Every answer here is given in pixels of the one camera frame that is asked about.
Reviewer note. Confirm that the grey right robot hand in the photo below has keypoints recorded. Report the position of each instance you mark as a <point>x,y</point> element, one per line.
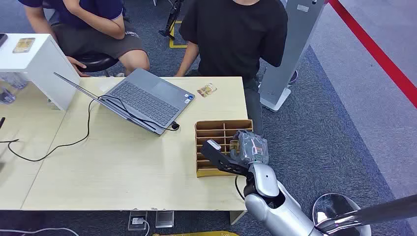
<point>252,148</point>

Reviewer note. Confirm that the person's right forearm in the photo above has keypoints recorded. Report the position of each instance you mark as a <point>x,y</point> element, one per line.
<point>189,57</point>
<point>39,27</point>

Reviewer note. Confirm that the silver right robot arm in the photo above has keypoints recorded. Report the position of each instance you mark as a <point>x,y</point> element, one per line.
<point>277,208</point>

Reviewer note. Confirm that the person's left forearm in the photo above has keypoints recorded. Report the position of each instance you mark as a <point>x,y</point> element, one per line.
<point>97,21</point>

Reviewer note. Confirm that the person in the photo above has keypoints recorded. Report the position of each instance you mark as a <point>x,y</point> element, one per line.
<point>234,39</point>
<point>94,39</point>

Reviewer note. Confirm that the cardboard slotted organizer box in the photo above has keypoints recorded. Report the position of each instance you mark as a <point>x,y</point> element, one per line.
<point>211,133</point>

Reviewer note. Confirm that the table leg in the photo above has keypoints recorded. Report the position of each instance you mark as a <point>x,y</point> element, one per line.
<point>237,216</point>

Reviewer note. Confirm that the grey kiosk stand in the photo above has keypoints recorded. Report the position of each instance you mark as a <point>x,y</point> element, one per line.
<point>286,49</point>

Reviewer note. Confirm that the grey open laptop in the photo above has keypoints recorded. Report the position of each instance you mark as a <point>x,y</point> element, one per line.
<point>146,101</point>

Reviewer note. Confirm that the floor socket with plug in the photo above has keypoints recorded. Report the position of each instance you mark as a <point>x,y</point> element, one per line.
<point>137,221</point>

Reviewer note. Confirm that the black tripod stand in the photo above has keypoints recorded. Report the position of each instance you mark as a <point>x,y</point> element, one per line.
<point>171,19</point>

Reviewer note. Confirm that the black round stool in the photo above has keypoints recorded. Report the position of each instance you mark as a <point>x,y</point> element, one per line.
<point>96,61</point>

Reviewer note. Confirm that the white desk riser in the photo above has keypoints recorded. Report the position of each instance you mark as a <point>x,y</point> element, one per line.
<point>35,65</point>

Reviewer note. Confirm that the clear plastic bottle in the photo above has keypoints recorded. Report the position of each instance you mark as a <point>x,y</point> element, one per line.
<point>6,96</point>
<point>14,80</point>

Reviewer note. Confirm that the black phone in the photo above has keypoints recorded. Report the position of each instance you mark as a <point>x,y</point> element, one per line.
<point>2,39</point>

